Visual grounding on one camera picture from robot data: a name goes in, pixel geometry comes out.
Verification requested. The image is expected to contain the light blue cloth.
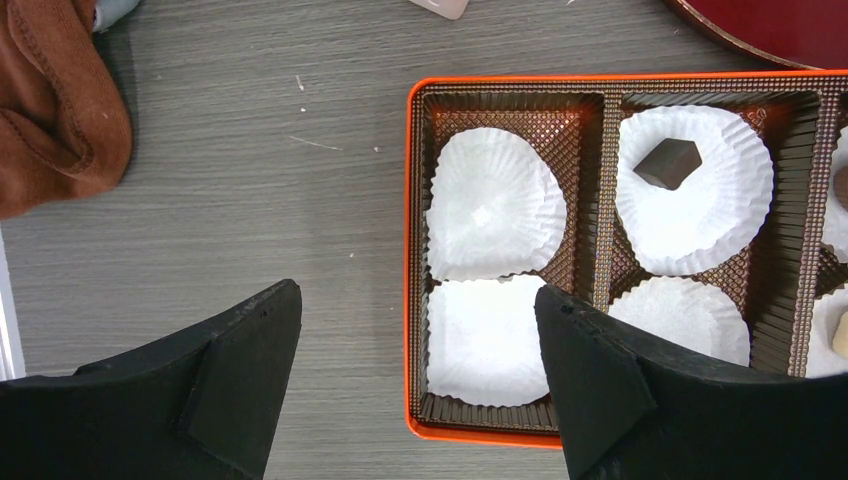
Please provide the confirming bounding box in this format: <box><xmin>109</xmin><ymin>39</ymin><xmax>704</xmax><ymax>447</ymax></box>
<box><xmin>92</xmin><ymin>0</ymin><xmax>140</xmax><ymax>33</ymax></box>

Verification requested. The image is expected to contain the white paper cup front middle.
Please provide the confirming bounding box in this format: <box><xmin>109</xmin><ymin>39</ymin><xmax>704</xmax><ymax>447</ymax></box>
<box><xmin>608</xmin><ymin>277</ymin><xmax>750</xmax><ymax>367</ymax></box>

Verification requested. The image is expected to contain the white paper cup back left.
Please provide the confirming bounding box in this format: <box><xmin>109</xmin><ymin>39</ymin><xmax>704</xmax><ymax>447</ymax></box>
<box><xmin>425</xmin><ymin>127</ymin><xmax>568</xmax><ymax>282</ymax></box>

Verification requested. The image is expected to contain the dark square chocolate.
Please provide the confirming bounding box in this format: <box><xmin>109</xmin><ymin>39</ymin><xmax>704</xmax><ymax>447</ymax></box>
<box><xmin>633</xmin><ymin>138</ymin><xmax>702</xmax><ymax>191</ymax></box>

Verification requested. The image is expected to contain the round milk chocolate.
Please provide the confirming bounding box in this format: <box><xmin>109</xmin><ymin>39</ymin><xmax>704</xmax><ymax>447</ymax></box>
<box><xmin>831</xmin><ymin>166</ymin><xmax>848</xmax><ymax>211</ymax></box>

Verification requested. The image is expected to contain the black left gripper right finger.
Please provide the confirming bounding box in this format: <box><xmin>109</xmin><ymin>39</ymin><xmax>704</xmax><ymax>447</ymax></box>
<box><xmin>535</xmin><ymin>285</ymin><xmax>847</xmax><ymax>479</ymax></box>

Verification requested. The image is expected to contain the white chocolate piece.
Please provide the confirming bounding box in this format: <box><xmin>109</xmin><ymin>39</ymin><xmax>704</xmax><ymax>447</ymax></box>
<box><xmin>831</xmin><ymin>311</ymin><xmax>848</xmax><ymax>359</ymax></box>

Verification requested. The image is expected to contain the orange chocolate box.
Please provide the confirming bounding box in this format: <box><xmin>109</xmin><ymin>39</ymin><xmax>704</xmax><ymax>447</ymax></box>
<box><xmin>404</xmin><ymin>68</ymin><xmax>848</xmax><ymax>452</ymax></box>

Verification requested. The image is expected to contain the white paper cup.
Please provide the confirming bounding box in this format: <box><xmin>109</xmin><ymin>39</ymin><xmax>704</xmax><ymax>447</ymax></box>
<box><xmin>822</xmin><ymin>127</ymin><xmax>847</xmax><ymax>263</ymax></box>
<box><xmin>805</xmin><ymin>285</ymin><xmax>847</xmax><ymax>378</ymax></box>
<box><xmin>615</xmin><ymin>105</ymin><xmax>775</xmax><ymax>276</ymax></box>
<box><xmin>425</xmin><ymin>127</ymin><xmax>568</xmax><ymax>282</ymax></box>
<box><xmin>608</xmin><ymin>277</ymin><xmax>750</xmax><ymax>367</ymax></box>
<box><xmin>426</xmin><ymin>275</ymin><xmax>549</xmax><ymax>407</ymax></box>

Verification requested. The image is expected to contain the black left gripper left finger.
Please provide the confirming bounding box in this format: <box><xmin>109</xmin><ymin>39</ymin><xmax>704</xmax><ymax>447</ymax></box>
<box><xmin>1</xmin><ymin>279</ymin><xmax>302</xmax><ymax>479</ymax></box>

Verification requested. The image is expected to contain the dark red round tray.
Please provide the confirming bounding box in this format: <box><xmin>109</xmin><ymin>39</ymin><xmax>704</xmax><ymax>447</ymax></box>
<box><xmin>665</xmin><ymin>0</ymin><xmax>847</xmax><ymax>70</ymax></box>

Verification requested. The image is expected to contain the white paper cup front left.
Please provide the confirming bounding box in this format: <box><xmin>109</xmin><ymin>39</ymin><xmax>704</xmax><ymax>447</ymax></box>
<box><xmin>426</xmin><ymin>275</ymin><xmax>549</xmax><ymax>407</ymax></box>

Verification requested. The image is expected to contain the brown plastic insert tray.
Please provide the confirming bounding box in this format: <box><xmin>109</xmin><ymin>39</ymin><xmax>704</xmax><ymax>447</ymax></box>
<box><xmin>409</xmin><ymin>74</ymin><xmax>848</xmax><ymax>433</ymax></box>

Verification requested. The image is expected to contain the white paper cup back middle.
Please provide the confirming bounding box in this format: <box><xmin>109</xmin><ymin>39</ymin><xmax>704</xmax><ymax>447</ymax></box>
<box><xmin>615</xmin><ymin>105</ymin><xmax>775</xmax><ymax>276</ymax></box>

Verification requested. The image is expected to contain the brown cloth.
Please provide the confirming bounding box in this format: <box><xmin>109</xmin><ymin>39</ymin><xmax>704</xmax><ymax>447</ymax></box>
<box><xmin>1</xmin><ymin>1</ymin><xmax>133</xmax><ymax>219</ymax></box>

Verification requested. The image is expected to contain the white paper cup front right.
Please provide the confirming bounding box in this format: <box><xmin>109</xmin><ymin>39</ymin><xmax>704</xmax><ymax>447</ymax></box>
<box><xmin>805</xmin><ymin>285</ymin><xmax>847</xmax><ymax>378</ymax></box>

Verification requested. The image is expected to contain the white paper cup back right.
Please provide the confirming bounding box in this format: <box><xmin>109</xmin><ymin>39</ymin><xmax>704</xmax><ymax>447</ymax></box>
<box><xmin>822</xmin><ymin>127</ymin><xmax>847</xmax><ymax>263</ymax></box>

